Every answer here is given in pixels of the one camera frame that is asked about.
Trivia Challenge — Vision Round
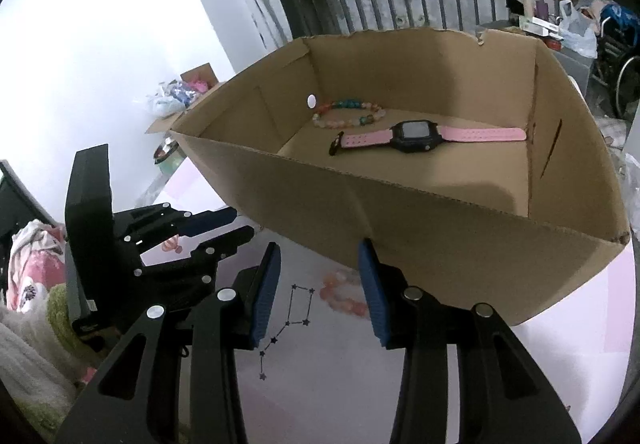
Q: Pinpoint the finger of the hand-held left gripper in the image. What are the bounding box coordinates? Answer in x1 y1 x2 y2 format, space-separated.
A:
114 204 240 249
135 225 256 283

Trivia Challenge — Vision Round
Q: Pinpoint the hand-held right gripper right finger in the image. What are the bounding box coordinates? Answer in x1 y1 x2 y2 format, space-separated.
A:
357 238 583 444

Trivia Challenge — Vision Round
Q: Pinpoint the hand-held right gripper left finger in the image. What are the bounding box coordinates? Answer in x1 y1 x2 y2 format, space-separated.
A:
54 241 282 444

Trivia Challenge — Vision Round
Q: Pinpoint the pink bead bracelet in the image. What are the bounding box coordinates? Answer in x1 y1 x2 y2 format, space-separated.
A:
320 271 373 319

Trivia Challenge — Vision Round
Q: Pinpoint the star chain necklace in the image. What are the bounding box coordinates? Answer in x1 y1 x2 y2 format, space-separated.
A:
257 283 317 381

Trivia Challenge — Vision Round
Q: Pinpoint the brown cardboard box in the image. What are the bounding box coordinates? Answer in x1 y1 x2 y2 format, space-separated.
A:
170 28 632 327

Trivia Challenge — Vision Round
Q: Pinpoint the pink strap black watch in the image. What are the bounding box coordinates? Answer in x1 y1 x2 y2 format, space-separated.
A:
329 120 528 157

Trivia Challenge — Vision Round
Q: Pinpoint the multicolour bead bracelet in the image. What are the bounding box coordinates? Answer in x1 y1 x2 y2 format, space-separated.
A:
312 96 388 129

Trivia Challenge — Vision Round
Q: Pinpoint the pink floral cloth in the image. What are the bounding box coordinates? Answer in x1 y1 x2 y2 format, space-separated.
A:
7 221 68 312

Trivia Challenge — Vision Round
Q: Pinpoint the black flat panel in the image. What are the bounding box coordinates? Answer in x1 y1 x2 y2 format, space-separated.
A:
0 159 58 245

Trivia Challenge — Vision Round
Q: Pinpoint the pink balloon print tablecloth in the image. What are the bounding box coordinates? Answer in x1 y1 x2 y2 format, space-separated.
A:
135 159 640 444

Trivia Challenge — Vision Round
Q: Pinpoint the plastic bag of clutter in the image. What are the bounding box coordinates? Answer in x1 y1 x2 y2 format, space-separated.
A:
146 78 211 115

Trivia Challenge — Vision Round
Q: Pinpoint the small cardboard box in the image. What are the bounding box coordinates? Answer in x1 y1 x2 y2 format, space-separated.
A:
145 64 228 135

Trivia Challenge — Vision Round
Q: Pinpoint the grey cabinet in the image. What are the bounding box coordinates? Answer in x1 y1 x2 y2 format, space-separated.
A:
550 41 596 97

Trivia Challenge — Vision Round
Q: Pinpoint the white flat box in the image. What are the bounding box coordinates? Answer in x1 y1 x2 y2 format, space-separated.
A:
520 16 566 37

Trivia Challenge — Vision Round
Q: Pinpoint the wheelchair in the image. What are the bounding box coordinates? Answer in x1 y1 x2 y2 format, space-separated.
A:
592 4 640 119

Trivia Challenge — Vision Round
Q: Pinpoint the white plastic bag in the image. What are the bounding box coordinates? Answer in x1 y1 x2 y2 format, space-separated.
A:
557 0 598 58

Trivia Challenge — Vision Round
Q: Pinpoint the blue cloth bundle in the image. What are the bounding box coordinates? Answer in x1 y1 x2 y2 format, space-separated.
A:
575 0 640 32

